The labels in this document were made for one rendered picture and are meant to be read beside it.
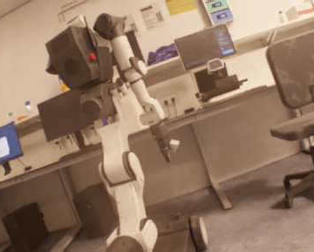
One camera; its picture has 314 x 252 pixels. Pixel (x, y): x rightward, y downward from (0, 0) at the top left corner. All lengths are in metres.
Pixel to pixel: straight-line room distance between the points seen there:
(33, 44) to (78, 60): 1.93
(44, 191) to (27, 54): 1.60
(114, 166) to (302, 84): 1.06
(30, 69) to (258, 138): 2.62
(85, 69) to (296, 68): 1.09
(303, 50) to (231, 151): 1.39
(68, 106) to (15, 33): 1.54
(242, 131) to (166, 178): 0.88
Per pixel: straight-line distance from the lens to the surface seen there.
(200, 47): 2.02
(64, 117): 2.15
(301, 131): 1.49
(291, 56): 1.45
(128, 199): 1.26
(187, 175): 2.52
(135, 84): 1.28
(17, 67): 3.22
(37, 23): 3.24
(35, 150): 2.89
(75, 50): 1.27
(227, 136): 2.51
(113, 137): 1.31
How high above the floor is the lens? 0.76
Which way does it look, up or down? 1 degrees down
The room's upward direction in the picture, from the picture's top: 20 degrees counter-clockwise
